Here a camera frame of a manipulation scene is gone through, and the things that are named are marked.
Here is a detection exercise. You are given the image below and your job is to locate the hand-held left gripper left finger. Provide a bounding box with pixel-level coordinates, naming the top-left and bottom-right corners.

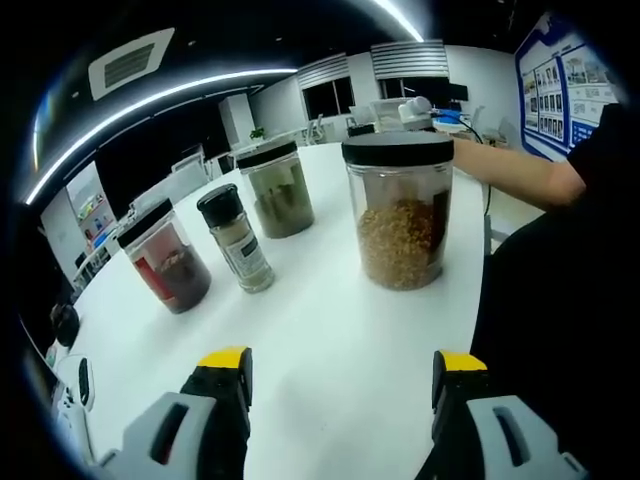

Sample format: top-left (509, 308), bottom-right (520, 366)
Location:
top-left (98, 345), bottom-right (254, 480)

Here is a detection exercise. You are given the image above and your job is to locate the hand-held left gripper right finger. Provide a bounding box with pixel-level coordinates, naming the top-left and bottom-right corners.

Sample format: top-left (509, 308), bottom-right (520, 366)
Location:
top-left (415, 349), bottom-right (589, 480)

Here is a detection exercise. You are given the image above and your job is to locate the brown label ingredient jar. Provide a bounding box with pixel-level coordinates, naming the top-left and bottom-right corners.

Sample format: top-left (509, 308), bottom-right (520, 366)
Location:
top-left (341, 130), bottom-right (455, 292)

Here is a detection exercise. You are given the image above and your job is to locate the green label ingredient jar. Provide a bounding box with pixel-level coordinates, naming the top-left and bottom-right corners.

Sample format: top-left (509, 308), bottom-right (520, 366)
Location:
top-left (235, 139), bottom-right (316, 240)

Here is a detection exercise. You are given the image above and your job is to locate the maroon ingredient jar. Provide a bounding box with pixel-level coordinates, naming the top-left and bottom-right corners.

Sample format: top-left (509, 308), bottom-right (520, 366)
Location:
top-left (116, 197), bottom-right (213, 315)

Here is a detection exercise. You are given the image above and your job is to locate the white label condiment bottle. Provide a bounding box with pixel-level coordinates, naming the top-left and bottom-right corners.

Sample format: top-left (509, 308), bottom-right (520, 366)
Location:
top-left (196, 183), bottom-right (276, 294)

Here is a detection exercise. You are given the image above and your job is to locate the white window blind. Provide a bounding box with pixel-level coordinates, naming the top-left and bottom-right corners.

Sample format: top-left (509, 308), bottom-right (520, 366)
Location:
top-left (297, 53), bottom-right (349, 91)
top-left (370, 40), bottom-right (449, 81)

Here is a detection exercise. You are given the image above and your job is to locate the white plastic device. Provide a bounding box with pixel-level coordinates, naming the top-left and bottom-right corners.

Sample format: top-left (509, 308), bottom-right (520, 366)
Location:
top-left (54, 353), bottom-right (96, 416)

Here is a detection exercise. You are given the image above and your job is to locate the straight ceiling light strip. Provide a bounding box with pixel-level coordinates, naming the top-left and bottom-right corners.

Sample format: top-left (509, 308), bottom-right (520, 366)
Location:
top-left (372, 0), bottom-right (426, 44)

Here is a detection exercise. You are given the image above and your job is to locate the person's black clothing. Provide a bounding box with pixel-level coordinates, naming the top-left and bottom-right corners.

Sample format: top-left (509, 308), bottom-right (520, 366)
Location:
top-left (469, 102), bottom-right (636, 471)

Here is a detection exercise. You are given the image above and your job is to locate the white table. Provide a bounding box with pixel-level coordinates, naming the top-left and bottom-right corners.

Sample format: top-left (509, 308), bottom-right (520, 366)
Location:
top-left (64, 139), bottom-right (494, 480)

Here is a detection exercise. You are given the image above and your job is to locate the colourful display shelf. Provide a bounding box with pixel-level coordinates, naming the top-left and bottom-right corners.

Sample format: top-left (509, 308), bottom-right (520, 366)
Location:
top-left (74, 192), bottom-right (114, 251)

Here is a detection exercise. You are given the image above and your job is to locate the curved ceiling light strip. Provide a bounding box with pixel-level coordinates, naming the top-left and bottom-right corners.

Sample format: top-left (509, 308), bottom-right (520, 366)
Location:
top-left (24, 67), bottom-right (296, 206)

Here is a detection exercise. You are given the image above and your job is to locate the ceiling air vent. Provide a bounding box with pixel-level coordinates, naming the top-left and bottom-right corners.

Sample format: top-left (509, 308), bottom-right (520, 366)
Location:
top-left (88, 27), bottom-right (176, 101)

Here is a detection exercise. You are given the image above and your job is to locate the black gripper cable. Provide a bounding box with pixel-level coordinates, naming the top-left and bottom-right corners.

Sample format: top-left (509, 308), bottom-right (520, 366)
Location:
top-left (459, 117), bottom-right (494, 216)

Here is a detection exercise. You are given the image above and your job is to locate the blue wall poster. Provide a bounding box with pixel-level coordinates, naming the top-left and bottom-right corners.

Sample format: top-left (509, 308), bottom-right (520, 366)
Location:
top-left (514, 14), bottom-right (621, 161)

